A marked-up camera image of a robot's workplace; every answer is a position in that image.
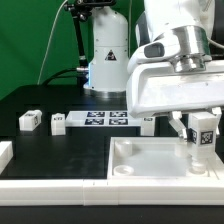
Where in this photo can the white square tabletop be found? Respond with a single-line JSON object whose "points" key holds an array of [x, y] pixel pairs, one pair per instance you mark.
{"points": [[151, 158]]}

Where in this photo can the white U-shaped obstacle fence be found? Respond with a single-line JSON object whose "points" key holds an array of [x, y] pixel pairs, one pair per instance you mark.
{"points": [[173, 191]]}

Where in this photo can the white marker base plate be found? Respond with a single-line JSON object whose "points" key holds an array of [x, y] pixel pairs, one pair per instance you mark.
{"points": [[100, 119]]}

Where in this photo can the black camera stand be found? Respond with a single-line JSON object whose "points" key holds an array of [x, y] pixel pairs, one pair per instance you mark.
{"points": [[80, 11]]}

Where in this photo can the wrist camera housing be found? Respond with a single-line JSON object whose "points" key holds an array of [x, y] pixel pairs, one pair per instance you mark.
{"points": [[161, 50]]}

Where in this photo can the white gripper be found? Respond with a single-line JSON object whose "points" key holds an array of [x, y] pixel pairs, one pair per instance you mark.
{"points": [[155, 89]]}

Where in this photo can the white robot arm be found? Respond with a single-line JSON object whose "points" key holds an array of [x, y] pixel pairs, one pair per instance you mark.
{"points": [[190, 20]]}

